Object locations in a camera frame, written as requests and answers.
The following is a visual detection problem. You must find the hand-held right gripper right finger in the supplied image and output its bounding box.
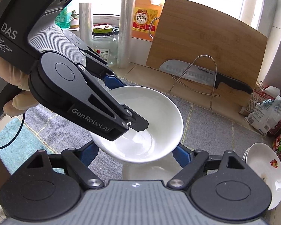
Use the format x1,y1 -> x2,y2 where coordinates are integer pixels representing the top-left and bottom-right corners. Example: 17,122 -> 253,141
166,143 -> 246,190

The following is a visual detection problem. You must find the person's left hand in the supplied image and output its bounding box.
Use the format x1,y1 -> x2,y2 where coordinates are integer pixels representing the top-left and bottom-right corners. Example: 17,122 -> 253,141
0,56 -> 41,118

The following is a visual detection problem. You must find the glass jar dark lid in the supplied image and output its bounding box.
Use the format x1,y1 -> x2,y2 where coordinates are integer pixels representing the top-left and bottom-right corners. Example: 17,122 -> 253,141
91,27 -> 119,65

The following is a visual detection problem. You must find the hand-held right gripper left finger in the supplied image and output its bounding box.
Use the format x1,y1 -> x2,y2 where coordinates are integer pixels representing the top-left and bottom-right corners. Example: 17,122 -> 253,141
26,142 -> 104,191

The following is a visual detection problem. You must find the grey teal checked towel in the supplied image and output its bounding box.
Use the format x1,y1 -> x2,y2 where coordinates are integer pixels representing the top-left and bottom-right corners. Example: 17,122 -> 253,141
0,75 -> 272,183

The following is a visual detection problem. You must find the white printed bag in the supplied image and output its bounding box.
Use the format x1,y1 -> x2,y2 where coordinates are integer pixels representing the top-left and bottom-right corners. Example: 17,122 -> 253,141
245,96 -> 281,135

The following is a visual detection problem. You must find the small potted plant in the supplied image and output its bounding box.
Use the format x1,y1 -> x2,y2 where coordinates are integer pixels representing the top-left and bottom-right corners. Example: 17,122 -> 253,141
69,9 -> 80,30

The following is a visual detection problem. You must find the tall plastic wrap roll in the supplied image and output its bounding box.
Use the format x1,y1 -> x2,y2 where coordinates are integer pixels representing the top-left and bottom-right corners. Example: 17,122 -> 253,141
117,0 -> 137,69

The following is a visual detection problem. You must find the cooking wine bottle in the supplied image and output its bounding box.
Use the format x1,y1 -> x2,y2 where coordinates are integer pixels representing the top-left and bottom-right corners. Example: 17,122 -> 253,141
132,0 -> 165,40

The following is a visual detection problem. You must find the red white packet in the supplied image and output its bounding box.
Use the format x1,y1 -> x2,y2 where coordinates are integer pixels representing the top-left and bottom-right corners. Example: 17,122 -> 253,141
239,86 -> 281,122

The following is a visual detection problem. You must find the white ceramic bowl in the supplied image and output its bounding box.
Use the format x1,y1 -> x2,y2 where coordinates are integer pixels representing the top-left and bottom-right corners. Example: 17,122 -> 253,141
88,86 -> 184,164
122,153 -> 181,181

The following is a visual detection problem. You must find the black cable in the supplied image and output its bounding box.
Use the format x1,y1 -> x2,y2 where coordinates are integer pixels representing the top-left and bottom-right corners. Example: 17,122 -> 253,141
0,110 -> 27,151

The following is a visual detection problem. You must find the bamboo cutting board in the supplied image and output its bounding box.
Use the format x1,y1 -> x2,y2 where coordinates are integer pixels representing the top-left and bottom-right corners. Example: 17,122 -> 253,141
146,0 -> 268,107

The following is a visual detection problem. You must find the black handled kitchen knife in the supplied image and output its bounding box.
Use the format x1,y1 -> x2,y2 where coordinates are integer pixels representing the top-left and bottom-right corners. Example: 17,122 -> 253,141
159,60 -> 253,95

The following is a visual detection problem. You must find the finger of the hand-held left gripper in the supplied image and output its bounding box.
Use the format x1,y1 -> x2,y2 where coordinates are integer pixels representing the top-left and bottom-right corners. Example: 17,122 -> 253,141
78,47 -> 126,91
67,63 -> 149,142

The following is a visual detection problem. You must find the metal wire rack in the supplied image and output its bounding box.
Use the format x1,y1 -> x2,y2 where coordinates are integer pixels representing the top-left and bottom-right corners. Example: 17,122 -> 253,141
168,55 -> 220,110

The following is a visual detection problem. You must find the green soap bottle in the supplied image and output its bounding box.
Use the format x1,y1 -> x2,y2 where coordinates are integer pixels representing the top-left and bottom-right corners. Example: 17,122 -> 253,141
55,5 -> 71,29

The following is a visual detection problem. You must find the short plastic wrap roll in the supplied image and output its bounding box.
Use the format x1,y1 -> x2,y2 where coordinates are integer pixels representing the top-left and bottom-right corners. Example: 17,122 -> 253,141
79,3 -> 93,43

